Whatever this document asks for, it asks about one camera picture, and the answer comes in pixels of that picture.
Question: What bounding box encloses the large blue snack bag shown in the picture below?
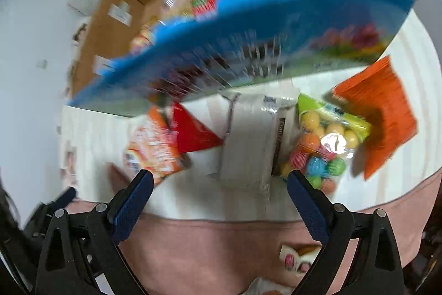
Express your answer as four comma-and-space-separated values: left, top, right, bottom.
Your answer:
66, 0, 416, 118

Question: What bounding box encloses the small white pink wrapper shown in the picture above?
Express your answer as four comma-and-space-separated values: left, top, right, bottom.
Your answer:
279, 243, 322, 277

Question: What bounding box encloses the red green snack packet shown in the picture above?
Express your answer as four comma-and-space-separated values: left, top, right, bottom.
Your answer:
190, 0, 240, 22

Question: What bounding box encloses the white clear-wrapped packet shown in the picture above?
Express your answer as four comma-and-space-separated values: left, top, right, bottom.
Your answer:
206, 79, 301, 192

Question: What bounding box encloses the pink blanket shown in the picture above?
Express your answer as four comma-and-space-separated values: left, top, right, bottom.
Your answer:
65, 167, 442, 295

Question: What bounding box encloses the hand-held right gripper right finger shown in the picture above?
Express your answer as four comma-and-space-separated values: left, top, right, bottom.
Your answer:
286, 170, 404, 295

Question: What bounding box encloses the colourful candy ball bag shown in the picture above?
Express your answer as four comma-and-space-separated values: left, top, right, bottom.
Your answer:
280, 93, 372, 190

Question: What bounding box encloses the white striped blanket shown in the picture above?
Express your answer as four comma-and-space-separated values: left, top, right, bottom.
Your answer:
57, 5, 442, 223

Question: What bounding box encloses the orange panda print bag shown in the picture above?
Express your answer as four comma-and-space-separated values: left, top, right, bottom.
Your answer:
122, 106, 190, 187

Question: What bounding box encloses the plain orange snack packet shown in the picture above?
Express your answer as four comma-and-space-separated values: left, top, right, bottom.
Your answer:
331, 55, 418, 180

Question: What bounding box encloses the cardboard box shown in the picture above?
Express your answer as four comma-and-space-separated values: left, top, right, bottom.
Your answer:
67, 0, 415, 102

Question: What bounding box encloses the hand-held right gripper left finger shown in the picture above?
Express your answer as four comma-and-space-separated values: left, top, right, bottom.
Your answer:
35, 169, 154, 295

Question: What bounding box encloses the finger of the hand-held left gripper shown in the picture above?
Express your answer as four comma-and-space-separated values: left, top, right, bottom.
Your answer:
41, 187, 77, 213

